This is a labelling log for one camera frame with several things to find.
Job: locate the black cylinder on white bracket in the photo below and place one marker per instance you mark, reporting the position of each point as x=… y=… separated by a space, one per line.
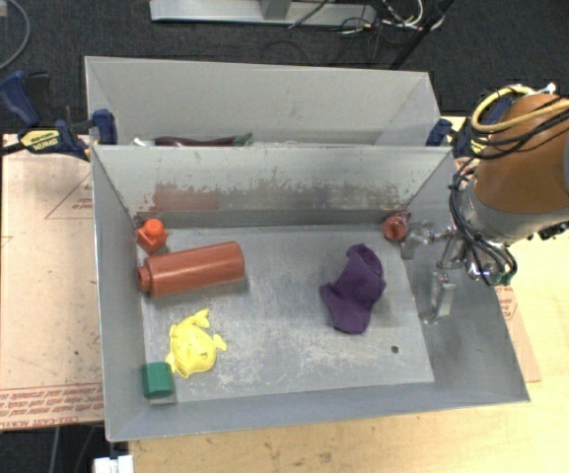
x=552 y=230

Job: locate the large red-brown bottle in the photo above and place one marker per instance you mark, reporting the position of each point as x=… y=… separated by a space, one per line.
x=195 y=269

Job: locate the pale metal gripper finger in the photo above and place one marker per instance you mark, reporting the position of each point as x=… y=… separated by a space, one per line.
x=417 y=240
x=442 y=296

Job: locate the small orange-red bottle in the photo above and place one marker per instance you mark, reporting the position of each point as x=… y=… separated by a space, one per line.
x=152 y=237

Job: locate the green block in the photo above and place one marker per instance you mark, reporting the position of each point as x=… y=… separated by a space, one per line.
x=157 y=380

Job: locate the purple toy eggplant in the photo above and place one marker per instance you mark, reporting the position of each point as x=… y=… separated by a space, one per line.
x=200 y=141

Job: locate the brown cardboard board, red print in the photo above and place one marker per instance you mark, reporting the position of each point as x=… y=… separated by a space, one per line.
x=42 y=289

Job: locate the yellow toy fish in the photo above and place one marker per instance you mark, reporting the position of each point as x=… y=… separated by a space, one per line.
x=192 y=348

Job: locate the purple cloth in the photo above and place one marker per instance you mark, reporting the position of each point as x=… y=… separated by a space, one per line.
x=355 y=293

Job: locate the grey metal bin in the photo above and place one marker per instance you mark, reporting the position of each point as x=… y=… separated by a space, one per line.
x=284 y=313

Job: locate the small red-brown round object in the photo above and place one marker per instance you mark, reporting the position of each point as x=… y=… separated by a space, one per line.
x=393 y=228

